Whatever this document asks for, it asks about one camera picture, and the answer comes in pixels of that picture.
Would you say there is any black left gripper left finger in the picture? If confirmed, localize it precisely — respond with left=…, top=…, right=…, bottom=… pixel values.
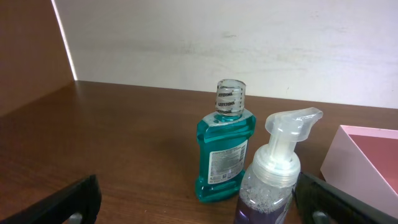
left=1, top=175, right=102, bottom=224

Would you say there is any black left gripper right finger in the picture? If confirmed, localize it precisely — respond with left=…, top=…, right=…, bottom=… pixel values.
left=294, top=172, right=397, bottom=224

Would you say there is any clear foaming soap pump bottle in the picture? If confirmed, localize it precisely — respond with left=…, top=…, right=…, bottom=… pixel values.
left=234, top=107, right=323, bottom=224

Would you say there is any white cardboard box pink interior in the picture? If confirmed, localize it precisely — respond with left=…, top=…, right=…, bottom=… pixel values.
left=320, top=125, right=397, bottom=218

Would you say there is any teal mouthwash bottle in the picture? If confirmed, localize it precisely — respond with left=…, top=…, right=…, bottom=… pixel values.
left=195, top=79, right=256, bottom=202

